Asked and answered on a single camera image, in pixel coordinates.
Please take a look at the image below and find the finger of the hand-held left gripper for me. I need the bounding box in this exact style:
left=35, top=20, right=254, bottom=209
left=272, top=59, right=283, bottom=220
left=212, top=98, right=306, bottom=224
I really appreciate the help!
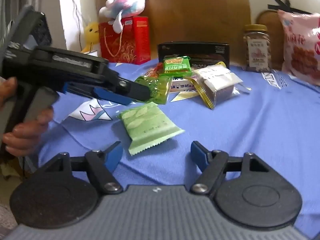
left=62, top=82, right=137, bottom=106
left=117, top=76, right=152, bottom=103

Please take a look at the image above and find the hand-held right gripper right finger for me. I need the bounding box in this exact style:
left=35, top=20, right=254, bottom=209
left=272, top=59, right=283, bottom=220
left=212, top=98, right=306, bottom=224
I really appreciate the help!
left=190, top=141, right=278, bottom=195

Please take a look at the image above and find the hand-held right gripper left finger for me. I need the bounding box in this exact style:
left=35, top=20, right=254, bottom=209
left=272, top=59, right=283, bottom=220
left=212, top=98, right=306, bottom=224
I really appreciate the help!
left=35, top=141, right=123, bottom=195

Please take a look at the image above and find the glossy green snack packet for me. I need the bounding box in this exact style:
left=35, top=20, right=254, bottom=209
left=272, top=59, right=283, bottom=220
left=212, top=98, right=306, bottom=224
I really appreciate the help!
left=134, top=75, right=173, bottom=105

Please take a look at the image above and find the black printed box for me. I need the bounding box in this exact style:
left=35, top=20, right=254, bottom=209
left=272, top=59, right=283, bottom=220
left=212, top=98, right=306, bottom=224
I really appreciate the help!
left=157, top=42, right=230, bottom=70

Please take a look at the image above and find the person's left hand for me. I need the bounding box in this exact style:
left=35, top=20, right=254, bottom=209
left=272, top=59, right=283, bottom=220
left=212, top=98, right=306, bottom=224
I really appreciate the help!
left=0, top=77, right=54, bottom=157

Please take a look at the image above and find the red snack packet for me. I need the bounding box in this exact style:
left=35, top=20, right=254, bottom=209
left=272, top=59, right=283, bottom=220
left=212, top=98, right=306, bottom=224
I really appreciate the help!
left=144, top=64, right=165, bottom=79

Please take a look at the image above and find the pale green snack packet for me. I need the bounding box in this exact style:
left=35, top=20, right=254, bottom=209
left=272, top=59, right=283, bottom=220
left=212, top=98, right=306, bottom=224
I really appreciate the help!
left=118, top=102, right=185, bottom=157

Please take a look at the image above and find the yellow plush toy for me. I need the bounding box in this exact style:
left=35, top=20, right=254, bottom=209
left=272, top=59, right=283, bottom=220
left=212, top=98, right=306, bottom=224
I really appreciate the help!
left=80, top=22, right=100, bottom=53

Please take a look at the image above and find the white blue text packet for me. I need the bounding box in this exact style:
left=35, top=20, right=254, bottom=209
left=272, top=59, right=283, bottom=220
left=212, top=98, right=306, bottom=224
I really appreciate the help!
left=169, top=76, right=198, bottom=93

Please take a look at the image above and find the bright green square snack packet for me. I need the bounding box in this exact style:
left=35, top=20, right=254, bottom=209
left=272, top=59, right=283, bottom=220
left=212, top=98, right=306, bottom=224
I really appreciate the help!
left=160, top=56, right=193, bottom=77

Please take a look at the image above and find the red gift bag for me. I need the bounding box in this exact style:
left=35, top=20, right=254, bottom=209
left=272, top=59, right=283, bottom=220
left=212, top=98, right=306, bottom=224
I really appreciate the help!
left=98, top=16, right=151, bottom=65

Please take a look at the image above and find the blue printed blanket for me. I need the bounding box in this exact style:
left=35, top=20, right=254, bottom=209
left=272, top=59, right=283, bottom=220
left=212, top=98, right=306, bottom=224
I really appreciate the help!
left=37, top=57, right=320, bottom=240

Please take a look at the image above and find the clear wrapped brown cake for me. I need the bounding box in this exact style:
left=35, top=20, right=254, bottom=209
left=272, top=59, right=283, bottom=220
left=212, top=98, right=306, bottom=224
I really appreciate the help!
left=186, top=62, right=252, bottom=110

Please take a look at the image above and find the pastel plush toy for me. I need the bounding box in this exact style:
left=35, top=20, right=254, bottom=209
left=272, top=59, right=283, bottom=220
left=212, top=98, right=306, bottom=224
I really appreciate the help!
left=99, top=0, right=148, bottom=32

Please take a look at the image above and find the wooden board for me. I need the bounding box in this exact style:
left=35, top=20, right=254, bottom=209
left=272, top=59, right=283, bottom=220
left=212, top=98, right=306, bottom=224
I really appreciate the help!
left=96, top=0, right=252, bottom=63

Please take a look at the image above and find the clear nut jar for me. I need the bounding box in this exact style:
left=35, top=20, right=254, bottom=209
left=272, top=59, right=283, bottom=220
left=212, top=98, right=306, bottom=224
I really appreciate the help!
left=243, top=24, right=272, bottom=73

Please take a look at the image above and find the pink snack bag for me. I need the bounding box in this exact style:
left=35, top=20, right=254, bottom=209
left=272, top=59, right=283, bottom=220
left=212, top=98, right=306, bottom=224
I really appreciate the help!
left=277, top=9, right=320, bottom=87

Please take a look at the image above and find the rattan chair back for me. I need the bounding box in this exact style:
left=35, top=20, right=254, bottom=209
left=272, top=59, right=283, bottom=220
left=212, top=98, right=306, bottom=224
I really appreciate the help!
left=255, top=10, right=285, bottom=70

